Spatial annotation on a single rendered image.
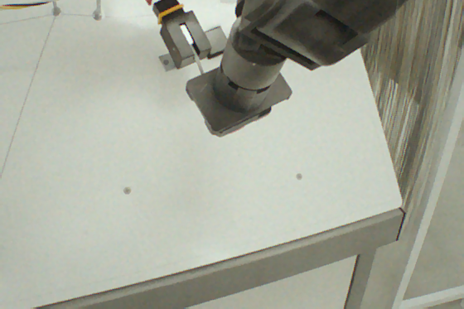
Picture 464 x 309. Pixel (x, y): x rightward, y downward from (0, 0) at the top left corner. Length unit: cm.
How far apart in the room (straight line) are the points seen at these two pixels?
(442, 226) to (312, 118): 145
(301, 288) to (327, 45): 54
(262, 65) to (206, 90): 11
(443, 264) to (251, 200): 137
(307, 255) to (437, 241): 136
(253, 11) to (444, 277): 164
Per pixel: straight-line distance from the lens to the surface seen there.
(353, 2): 35
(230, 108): 51
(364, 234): 75
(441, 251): 200
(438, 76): 113
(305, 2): 35
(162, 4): 63
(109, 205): 64
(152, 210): 64
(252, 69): 42
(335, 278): 88
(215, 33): 70
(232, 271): 67
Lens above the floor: 136
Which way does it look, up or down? 34 degrees down
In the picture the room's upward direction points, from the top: straight up
